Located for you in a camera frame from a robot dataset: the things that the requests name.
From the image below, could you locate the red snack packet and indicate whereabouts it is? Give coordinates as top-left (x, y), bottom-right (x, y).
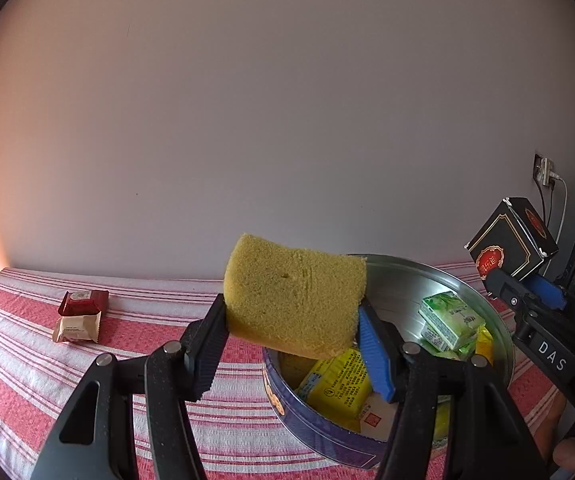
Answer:
top-left (58, 290), bottom-right (110, 317)

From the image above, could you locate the red white striped tablecloth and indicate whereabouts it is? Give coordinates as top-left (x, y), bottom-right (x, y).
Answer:
top-left (0, 260), bottom-right (568, 480)

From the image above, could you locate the beige snack packet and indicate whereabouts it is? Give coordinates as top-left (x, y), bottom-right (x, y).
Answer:
top-left (52, 311), bottom-right (103, 345)

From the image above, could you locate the black power cable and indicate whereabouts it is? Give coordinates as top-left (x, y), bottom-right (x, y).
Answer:
top-left (536, 182), bottom-right (554, 228)

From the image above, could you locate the yellow packet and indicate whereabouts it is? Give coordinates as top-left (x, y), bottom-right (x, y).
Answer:
top-left (476, 326), bottom-right (494, 363)
top-left (296, 347), bottom-right (373, 418)

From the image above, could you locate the white packet with red stamp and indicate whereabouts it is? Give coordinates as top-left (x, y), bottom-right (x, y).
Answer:
top-left (358, 389), bottom-right (402, 442)

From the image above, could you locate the yellow sponge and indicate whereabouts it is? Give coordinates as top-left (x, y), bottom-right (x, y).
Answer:
top-left (224, 232), bottom-right (368, 360)
top-left (278, 352), bottom-right (321, 390)

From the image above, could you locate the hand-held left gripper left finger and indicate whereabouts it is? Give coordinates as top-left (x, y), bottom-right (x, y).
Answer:
top-left (30, 294), bottom-right (231, 480)

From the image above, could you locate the green tissue pack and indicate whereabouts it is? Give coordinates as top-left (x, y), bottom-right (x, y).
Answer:
top-left (419, 291), bottom-right (487, 337)
top-left (453, 335), bottom-right (481, 362)
top-left (421, 326), bottom-right (469, 355)

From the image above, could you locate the person's right hand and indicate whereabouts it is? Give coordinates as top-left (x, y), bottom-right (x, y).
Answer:
top-left (537, 391), bottom-right (575, 468)

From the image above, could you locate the white power cable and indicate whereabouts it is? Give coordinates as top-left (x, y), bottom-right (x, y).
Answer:
top-left (553, 174), bottom-right (569, 248)

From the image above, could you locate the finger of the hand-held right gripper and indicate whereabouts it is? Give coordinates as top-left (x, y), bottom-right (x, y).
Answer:
top-left (484, 269), bottom-right (539, 346)
top-left (526, 274), bottom-right (575, 331)

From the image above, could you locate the round metal tin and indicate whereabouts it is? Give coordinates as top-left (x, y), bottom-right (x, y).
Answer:
top-left (262, 253), bottom-right (515, 471)

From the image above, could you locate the black box with red label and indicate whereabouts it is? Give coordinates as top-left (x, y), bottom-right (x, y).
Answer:
top-left (464, 197), bottom-right (559, 281)

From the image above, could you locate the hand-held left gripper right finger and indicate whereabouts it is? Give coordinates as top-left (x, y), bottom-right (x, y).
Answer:
top-left (357, 300), bottom-right (551, 480)

